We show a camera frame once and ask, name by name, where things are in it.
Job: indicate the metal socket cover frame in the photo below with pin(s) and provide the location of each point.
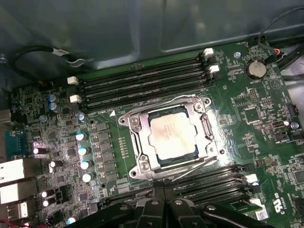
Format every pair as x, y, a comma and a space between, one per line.
144, 142

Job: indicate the silver CPU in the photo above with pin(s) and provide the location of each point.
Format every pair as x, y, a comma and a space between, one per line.
171, 137

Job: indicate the blue port connector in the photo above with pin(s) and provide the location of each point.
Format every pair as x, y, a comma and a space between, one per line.
14, 145

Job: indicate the black PC case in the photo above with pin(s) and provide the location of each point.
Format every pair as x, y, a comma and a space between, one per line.
95, 28

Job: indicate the silver port block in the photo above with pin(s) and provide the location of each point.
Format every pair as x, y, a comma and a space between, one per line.
12, 169
17, 210
14, 193

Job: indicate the green motherboard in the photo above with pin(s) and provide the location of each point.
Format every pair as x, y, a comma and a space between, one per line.
237, 147

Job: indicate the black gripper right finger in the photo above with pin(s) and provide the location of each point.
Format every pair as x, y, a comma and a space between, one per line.
183, 213

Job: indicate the silver coin battery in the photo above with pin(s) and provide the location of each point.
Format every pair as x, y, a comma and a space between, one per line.
256, 69

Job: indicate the blue-topped capacitor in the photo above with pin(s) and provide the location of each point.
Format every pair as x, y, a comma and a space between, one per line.
87, 177
55, 107
80, 137
85, 165
52, 97
83, 151

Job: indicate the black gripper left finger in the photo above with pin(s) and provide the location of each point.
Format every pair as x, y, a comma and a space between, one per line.
147, 213

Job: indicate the CPU socket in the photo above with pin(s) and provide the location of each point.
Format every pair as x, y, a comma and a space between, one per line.
133, 172

